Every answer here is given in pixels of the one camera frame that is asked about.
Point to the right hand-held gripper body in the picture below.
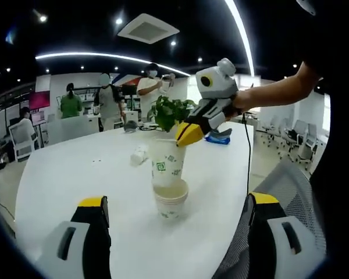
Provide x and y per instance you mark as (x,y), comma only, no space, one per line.
(218,84)

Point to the person's black shirt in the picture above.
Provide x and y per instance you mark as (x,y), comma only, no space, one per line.
(337,116)

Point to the curved ceiling light strip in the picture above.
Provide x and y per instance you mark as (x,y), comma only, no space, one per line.
(244,32)

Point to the ceiling air vent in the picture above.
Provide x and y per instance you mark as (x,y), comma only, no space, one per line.
(148,29)

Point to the blue object on table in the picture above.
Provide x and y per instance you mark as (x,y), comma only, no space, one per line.
(222,133)

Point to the white table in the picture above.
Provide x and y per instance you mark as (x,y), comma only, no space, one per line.
(61,180)

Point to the potted green plant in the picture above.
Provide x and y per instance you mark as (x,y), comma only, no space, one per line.
(165,113)

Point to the grey rounded cap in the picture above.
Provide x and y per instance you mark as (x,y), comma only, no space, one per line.
(131,127)

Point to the person's right hand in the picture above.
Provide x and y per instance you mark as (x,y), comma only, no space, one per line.
(241,101)

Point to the printed white paper cup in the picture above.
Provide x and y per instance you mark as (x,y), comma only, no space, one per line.
(139,155)
(165,162)

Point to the blue packet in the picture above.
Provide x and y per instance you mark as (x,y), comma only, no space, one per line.
(218,141)

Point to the group of white office chairs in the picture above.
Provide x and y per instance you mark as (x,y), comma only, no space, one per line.
(302,136)

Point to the long curved light strip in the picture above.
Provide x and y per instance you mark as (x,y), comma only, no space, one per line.
(104,55)

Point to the pink wall screen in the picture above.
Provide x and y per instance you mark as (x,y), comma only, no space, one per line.
(39,100)

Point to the white chest-worn device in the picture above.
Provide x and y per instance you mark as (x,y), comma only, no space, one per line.
(306,6)

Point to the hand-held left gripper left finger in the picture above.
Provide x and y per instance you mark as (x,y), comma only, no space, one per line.
(96,232)

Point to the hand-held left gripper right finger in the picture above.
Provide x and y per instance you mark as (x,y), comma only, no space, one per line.
(264,232)

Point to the grey mesh office chair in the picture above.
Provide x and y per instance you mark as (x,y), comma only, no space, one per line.
(296,189)

